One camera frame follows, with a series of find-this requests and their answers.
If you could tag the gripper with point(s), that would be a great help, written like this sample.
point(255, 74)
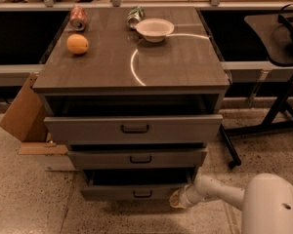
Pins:
point(186, 198)

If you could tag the grey bottom drawer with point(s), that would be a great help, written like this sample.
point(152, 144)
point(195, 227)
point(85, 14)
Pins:
point(135, 184)

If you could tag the grey drawer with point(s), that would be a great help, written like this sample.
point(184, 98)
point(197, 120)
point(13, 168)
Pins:
point(138, 158)
point(133, 130)
point(135, 184)

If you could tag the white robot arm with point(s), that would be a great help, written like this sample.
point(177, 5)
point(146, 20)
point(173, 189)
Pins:
point(266, 202)

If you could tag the grey middle drawer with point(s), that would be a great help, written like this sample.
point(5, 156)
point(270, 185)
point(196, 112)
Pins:
point(138, 158)

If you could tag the grey top drawer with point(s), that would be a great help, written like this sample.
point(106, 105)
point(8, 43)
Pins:
point(133, 130)

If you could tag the grey drawer cabinet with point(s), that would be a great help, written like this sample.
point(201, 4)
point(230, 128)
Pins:
point(124, 75)

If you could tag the brown cardboard box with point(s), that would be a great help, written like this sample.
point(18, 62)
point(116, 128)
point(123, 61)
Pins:
point(24, 121)

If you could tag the white bowl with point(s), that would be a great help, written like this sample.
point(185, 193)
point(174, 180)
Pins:
point(155, 30)

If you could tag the orange fruit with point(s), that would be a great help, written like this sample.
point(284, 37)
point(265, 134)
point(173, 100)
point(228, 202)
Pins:
point(77, 44)

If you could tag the green soda can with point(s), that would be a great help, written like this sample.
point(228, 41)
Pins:
point(135, 15)

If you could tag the red soda can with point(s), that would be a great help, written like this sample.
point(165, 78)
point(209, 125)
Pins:
point(78, 18)

